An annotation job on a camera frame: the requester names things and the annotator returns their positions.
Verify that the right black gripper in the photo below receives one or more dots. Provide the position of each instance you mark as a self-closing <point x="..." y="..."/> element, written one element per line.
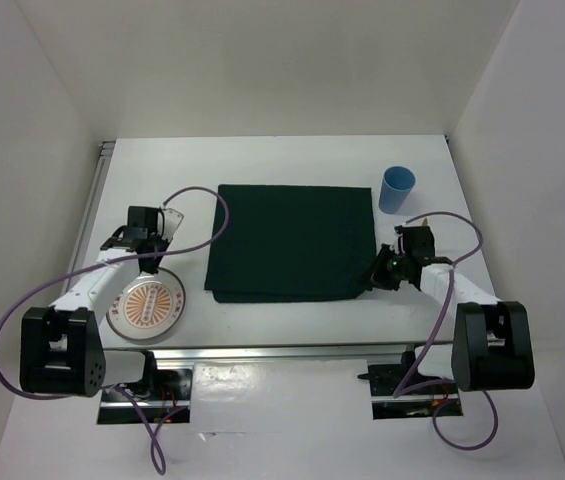
<point x="378" y="277"/>

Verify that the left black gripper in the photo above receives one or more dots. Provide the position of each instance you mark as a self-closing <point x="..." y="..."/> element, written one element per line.
<point x="152" y="267"/>

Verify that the dark green cloth napkin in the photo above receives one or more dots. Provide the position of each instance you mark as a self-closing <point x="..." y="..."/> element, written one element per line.
<point x="288" y="244"/>

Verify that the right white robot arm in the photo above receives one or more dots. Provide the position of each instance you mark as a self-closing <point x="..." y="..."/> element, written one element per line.
<point x="491" y="348"/>

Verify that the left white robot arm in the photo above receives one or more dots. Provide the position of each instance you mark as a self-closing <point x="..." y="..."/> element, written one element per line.
<point x="61" y="350"/>

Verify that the orange patterned plate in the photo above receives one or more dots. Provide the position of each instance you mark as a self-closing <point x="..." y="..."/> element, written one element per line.
<point x="149" y="307"/>

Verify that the light blue plastic cup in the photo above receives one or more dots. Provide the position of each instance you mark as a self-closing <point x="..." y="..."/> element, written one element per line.
<point x="397" y="183"/>

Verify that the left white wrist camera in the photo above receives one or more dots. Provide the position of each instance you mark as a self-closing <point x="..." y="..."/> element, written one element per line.
<point x="169" y="220"/>

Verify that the aluminium frame rail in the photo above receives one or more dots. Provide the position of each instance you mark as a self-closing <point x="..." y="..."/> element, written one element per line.
<point x="185" y="171"/>

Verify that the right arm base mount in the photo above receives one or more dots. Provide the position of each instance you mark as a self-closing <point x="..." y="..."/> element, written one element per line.
<point x="419" y="398"/>

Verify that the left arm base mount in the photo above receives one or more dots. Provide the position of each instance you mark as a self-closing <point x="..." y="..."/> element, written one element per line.
<point x="161" y="395"/>

